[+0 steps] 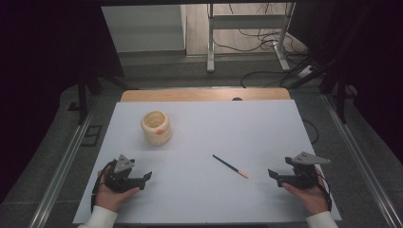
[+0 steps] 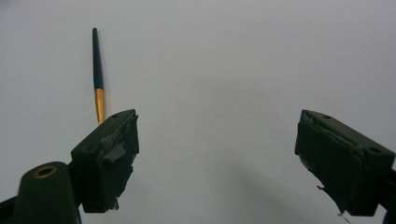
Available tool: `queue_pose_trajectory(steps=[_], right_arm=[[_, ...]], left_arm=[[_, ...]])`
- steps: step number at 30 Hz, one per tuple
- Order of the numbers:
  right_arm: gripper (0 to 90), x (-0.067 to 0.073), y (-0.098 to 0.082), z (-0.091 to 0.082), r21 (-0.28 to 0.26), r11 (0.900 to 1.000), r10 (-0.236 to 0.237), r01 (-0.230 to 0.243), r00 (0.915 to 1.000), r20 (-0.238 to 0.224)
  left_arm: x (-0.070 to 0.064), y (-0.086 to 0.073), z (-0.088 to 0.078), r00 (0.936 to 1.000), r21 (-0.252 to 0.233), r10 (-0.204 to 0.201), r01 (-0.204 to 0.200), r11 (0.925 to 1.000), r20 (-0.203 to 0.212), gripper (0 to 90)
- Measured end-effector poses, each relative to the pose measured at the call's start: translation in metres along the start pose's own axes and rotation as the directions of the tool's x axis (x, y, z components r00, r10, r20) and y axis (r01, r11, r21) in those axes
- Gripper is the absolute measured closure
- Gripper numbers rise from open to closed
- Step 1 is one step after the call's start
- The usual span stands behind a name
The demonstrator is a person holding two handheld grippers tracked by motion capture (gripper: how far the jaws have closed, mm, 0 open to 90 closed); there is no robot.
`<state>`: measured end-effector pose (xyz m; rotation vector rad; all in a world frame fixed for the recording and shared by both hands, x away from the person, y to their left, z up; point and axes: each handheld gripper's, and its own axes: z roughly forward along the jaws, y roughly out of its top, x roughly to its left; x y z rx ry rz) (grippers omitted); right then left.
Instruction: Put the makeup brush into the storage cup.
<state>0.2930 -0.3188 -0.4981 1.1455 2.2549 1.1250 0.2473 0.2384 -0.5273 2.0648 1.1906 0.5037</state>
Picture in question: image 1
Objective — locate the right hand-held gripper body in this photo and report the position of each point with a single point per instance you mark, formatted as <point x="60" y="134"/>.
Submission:
<point x="304" y="175"/>

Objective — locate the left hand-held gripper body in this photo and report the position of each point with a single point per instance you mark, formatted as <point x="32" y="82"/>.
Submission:
<point x="118" y="182"/>

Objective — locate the black pen with orange tip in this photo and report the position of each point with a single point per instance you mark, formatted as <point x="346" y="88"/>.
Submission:
<point x="229" y="166"/>

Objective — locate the cream ceramic pen holder cup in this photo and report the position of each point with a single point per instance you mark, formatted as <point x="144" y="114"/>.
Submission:
<point x="157" y="133"/>

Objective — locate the person's left hand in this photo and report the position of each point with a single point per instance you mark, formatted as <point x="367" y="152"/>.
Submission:
<point x="111" y="199"/>

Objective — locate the person's right hand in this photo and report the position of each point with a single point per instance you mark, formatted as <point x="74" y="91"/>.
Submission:
<point x="312" y="199"/>

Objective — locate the black floor plate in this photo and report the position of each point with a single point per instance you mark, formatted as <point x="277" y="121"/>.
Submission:
<point x="92" y="135"/>

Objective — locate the white board sheet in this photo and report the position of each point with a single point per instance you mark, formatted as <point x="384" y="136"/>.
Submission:
<point x="206" y="133"/>

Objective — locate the black metal stand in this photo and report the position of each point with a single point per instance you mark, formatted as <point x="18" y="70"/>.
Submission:
<point x="341" y="101"/>
<point x="83" y="101"/>

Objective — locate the white power strip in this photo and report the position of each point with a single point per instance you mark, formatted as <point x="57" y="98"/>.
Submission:
<point x="305" y="71"/>

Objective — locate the dark curtain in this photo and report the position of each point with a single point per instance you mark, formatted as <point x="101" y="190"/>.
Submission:
<point x="377" y="63"/>
<point x="44" y="79"/>

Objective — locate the grey partition panel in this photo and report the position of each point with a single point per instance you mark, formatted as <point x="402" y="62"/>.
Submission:
<point x="142" y="28"/>

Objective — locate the aluminium floor rail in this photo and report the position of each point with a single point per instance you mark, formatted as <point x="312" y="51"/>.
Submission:
<point x="358" y="158"/>
<point x="63" y="171"/>

